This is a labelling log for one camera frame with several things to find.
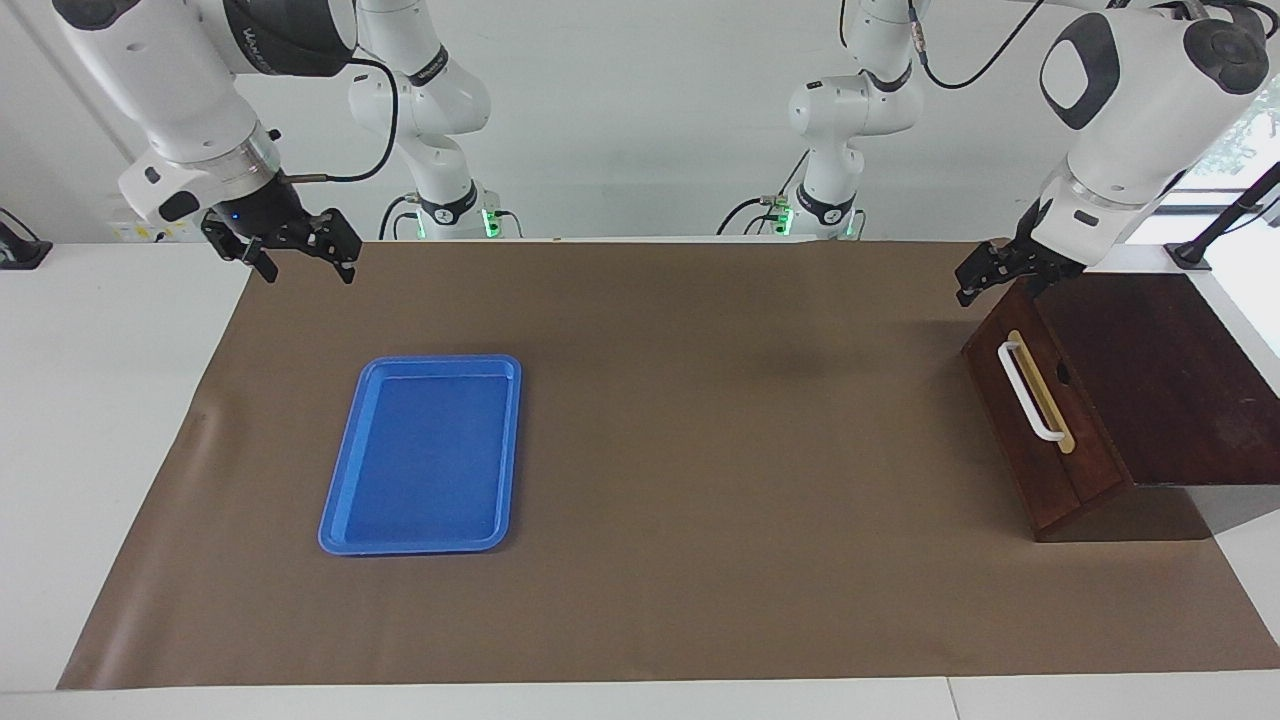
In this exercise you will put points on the black desk clamp mount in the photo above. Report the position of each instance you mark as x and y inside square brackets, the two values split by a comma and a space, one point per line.
[20, 252]

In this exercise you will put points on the white wall power outlet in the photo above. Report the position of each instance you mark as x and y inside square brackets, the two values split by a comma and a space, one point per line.
[135, 231]

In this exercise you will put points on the dark wooden drawer cabinet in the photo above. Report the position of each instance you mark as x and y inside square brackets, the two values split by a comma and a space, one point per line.
[1180, 380]

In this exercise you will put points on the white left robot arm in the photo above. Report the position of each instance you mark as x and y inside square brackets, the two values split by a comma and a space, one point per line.
[1130, 130]

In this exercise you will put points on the black pole stand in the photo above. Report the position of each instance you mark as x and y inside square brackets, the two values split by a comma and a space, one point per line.
[1225, 222]

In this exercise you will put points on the brown table mat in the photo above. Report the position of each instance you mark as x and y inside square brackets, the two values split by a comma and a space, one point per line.
[700, 450]

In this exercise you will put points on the blue plastic tray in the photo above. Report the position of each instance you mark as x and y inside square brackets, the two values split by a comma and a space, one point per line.
[420, 460]

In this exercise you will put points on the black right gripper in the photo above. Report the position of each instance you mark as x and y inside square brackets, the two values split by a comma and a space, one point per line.
[270, 212]

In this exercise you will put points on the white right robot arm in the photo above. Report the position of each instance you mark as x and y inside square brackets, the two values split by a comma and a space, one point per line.
[180, 80]

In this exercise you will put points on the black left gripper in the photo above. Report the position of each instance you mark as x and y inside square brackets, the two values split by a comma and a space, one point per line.
[1040, 255]

